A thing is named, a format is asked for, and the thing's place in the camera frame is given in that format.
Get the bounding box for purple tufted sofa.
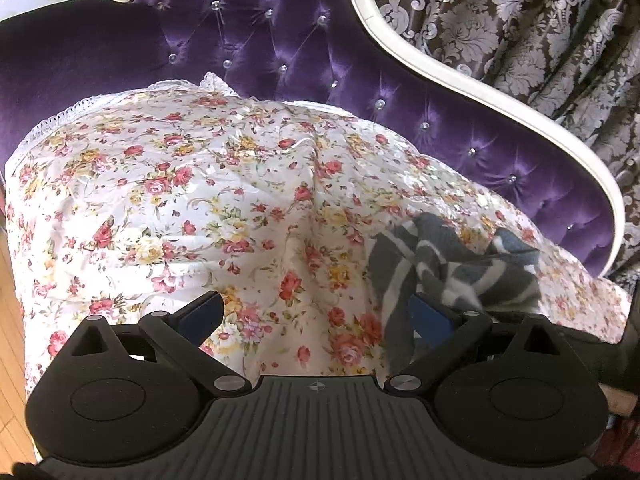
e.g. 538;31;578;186
0;0;627;281

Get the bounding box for grey white striped garment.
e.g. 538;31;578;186
364;212;544;387

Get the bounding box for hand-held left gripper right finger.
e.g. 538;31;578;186
384;292;572;397

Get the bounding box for person's red clothing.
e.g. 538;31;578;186
607;407;640;466

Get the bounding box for floral sofa cover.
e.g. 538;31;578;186
4;72;634;397

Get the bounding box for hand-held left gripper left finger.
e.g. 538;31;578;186
64;290;252;397

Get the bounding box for brown damask curtain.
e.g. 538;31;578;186
369;0;640;283

